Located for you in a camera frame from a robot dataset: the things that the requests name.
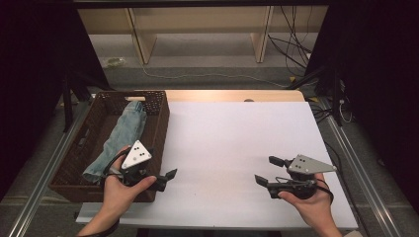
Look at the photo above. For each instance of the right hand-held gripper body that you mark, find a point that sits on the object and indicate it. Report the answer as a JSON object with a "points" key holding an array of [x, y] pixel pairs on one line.
{"points": [[303, 184]]}

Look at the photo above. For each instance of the light blue jeans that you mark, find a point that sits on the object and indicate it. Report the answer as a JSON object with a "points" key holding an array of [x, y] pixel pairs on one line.
{"points": [[129, 127]]}

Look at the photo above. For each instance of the brown woven basket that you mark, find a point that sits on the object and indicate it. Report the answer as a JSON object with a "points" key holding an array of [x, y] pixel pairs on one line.
{"points": [[99, 135]]}

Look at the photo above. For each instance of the person's right hand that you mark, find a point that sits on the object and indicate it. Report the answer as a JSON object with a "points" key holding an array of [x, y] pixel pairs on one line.
{"points": [[313, 207]]}

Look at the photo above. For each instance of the person's left hand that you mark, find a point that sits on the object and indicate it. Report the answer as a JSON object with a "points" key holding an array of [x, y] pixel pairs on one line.
{"points": [[120, 197]]}

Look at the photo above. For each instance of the black metal stand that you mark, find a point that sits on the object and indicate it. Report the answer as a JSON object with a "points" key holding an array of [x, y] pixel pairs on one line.
{"points": [[70, 98], [329, 89]]}

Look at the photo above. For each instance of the crumpled clear plastic scrap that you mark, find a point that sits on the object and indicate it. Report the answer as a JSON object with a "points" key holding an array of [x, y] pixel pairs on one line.
{"points": [[115, 62]]}

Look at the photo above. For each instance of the beige wooden shelf unit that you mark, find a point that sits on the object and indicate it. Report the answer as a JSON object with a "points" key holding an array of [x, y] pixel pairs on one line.
{"points": [[197, 19]]}

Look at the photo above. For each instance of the aluminium rail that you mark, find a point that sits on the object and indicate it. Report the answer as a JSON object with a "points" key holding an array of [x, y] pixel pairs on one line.
{"points": [[42, 177], [359, 164]]}

